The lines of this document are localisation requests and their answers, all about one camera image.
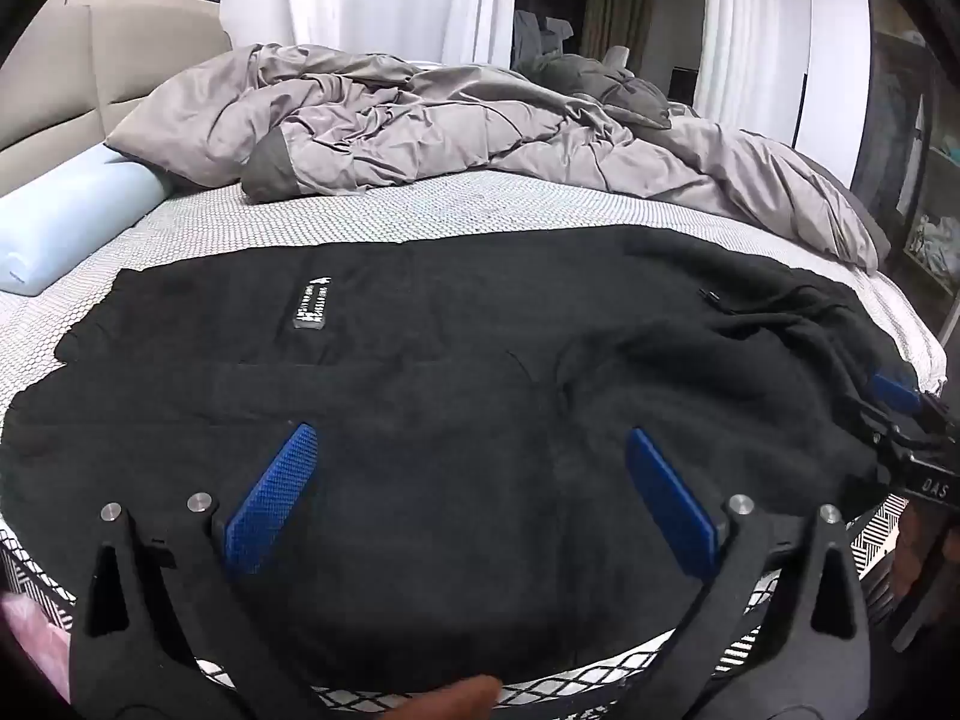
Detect beige padded headboard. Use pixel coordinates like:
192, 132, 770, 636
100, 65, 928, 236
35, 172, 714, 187
0, 0, 233, 200

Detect person's right hand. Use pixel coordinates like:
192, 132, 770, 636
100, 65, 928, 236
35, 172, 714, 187
889, 499, 927, 616

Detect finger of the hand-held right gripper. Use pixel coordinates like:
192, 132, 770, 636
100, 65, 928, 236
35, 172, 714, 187
874, 373, 960, 428
844, 397, 931, 458

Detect dark grey blanket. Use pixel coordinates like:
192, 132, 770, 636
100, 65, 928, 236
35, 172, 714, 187
517, 52, 672, 128

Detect person's left hand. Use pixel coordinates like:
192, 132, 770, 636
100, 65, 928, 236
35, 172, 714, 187
390, 675, 503, 720

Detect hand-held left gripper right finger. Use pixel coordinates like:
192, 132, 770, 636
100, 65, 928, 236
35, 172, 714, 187
626, 427, 872, 720

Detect bed with honeycomb sheet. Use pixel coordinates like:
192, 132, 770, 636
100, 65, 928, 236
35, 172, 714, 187
0, 165, 950, 720

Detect light blue pillow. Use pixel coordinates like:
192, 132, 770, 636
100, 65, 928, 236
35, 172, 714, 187
0, 144, 170, 297

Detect metal storage rack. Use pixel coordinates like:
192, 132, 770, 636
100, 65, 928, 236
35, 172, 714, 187
851, 15, 960, 301

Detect black pants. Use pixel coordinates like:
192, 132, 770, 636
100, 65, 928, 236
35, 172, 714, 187
0, 223, 912, 691

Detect hanging grey clothes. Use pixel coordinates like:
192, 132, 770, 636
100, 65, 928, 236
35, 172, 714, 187
514, 11, 572, 61

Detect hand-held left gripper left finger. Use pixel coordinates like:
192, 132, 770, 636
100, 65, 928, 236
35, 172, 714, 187
67, 424, 331, 720

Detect grey quilted duvet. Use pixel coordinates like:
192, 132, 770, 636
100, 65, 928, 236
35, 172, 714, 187
105, 43, 893, 275

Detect pink cloth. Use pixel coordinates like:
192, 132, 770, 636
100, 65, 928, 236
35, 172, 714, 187
0, 591, 76, 698

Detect brown curtain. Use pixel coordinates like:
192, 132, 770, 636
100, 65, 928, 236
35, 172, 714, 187
585, 0, 653, 61

